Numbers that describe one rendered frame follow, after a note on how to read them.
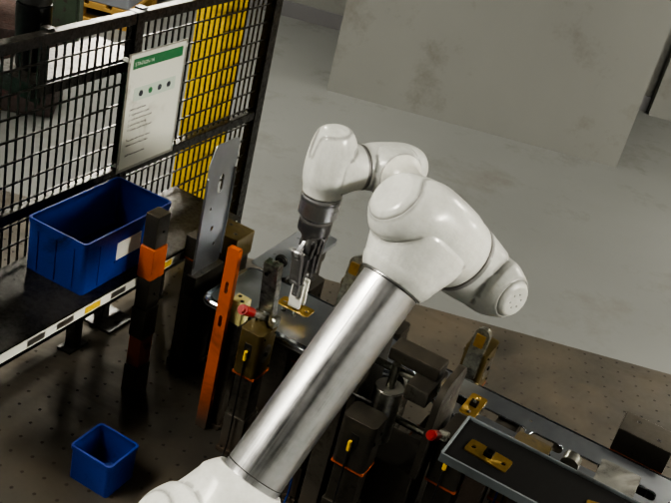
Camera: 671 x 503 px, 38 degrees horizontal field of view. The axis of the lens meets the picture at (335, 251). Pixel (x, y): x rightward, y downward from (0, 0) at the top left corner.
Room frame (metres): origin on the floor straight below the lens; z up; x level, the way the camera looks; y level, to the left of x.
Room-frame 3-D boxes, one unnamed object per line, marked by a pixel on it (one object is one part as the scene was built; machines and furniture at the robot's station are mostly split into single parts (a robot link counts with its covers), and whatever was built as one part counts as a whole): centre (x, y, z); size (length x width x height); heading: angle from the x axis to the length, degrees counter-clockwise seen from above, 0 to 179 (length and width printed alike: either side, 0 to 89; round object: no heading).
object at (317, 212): (1.94, 0.06, 1.30); 0.09 x 0.09 x 0.06
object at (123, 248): (1.93, 0.53, 1.10); 0.30 x 0.17 x 0.13; 158
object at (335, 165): (1.94, 0.05, 1.40); 0.13 x 0.11 x 0.16; 124
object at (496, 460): (1.40, -0.35, 1.17); 0.08 x 0.04 x 0.01; 63
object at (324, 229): (1.94, 0.06, 1.22); 0.08 x 0.07 x 0.09; 158
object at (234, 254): (1.83, 0.21, 0.95); 0.03 x 0.01 x 0.50; 68
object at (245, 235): (2.16, 0.26, 0.88); 0.08 x 0.08 x 0.36; 68
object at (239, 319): (1.85, 0.18, 0.88); 0.04 x 0.04 x 0.37; 68
